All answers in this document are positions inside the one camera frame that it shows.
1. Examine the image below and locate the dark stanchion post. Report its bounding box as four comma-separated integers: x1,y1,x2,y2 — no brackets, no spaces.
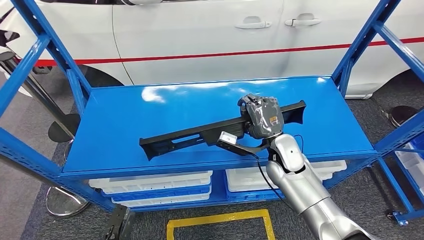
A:
47,113,81,143

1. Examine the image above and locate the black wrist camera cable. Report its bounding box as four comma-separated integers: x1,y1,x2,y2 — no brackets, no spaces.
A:
255,134,305,213

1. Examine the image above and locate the blue metal shelf rack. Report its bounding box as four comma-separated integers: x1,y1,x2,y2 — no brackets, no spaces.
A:
0,0,424,228

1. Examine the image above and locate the black camera bracket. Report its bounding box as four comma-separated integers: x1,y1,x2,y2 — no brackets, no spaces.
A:
216,137,276,157

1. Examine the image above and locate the white plastic bin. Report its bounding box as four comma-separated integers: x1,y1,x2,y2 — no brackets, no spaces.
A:
225,159,348,193
111,192,211,209
88,170,214,195
395,149,424,197

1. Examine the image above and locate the black round stanchion base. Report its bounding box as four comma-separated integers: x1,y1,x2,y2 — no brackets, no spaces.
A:
387,105,421,129

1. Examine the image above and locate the blue plastic bin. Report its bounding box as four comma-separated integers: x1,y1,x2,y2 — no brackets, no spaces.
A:
409,132,424,152
226,188,286,202

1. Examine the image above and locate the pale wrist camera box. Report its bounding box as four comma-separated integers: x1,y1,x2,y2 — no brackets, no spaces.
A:
219,131,238,145

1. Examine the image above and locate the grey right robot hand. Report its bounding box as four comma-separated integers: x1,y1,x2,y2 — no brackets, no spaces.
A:
237,93,285,140

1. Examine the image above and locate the white car with red stripe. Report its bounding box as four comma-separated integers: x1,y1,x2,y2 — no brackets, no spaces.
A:
0,0,424,100

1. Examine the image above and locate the blue wheeled shelf rack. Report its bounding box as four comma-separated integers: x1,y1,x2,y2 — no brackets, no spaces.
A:
375,132,424,228

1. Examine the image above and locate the dark left robot hand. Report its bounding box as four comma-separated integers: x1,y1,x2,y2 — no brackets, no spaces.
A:
105,204,137,240

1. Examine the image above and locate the long black plastic part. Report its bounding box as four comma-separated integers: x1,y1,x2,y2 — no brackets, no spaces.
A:
139,100,307,162

